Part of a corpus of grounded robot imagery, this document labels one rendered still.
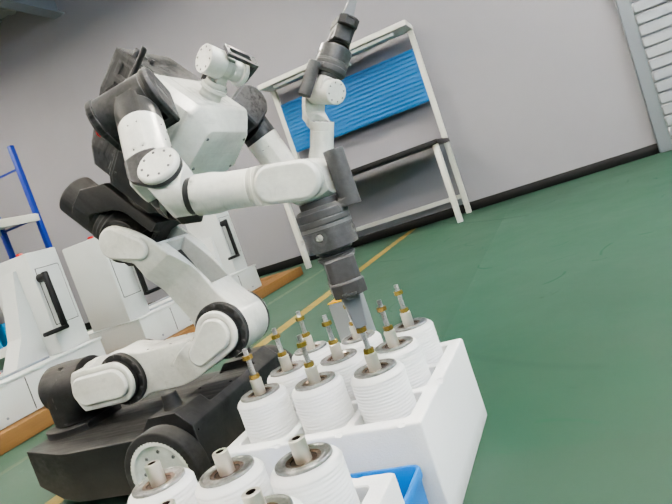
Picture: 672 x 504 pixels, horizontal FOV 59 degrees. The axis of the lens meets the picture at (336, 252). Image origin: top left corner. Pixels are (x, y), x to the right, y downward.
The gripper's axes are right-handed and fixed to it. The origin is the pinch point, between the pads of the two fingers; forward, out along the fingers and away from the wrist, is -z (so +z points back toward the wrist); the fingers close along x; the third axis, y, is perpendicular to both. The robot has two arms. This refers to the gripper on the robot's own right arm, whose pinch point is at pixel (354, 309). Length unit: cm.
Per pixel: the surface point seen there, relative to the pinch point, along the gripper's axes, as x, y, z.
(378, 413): -4.2, 2.2, -16.8
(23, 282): 217, 144, 30
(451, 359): 13.3, -15.3, -18.2
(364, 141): 522, -95, 65
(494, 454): 7.1, -16.2, -36.0
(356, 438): -5.2, 6.9, -19.0
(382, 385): -4.8, 0.1, -12.4
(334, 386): 1.6, 7.6, -11.8
